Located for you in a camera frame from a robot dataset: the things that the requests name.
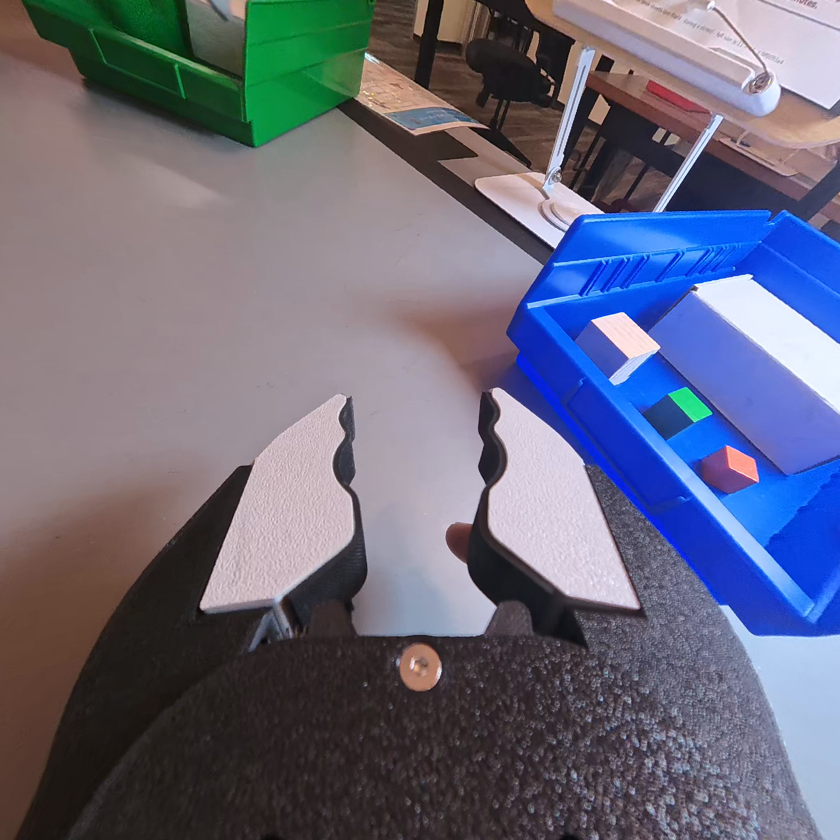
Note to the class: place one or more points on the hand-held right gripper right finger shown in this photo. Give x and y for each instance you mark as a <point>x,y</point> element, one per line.
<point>558,518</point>

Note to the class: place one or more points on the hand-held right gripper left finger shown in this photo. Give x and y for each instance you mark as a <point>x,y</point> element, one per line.
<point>282,518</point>

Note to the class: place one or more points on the blue plastic bin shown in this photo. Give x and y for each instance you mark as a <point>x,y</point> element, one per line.
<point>623,499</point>

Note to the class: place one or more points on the white cardboard box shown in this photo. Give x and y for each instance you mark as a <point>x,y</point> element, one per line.
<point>216,46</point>
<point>754,367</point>

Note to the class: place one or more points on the green plastic bin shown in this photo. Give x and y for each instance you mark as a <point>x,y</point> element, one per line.
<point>295,98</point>

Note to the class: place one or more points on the person's right hand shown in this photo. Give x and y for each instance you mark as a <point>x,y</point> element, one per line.
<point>459,541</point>

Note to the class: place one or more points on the green wooden cube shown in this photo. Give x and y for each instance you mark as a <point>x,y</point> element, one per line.
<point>686,407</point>

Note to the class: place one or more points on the red wooden cube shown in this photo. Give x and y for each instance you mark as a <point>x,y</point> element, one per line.
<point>732,469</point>

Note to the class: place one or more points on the light wooden block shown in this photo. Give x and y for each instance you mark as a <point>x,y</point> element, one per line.
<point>620,338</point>

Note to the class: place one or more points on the brown wooden desk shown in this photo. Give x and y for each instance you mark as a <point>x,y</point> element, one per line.
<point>623,88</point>

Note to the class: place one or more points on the printed paper sheet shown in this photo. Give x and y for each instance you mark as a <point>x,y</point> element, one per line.
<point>420,105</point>

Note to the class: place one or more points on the red flat object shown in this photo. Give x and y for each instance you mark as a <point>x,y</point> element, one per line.
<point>676,97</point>

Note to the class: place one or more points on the black office chair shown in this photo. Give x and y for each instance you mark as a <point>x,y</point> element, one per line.
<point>508,72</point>

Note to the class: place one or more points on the white printed board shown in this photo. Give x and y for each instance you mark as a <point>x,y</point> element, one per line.
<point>814,52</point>

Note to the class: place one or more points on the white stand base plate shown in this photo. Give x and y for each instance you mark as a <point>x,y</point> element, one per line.
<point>525,200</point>

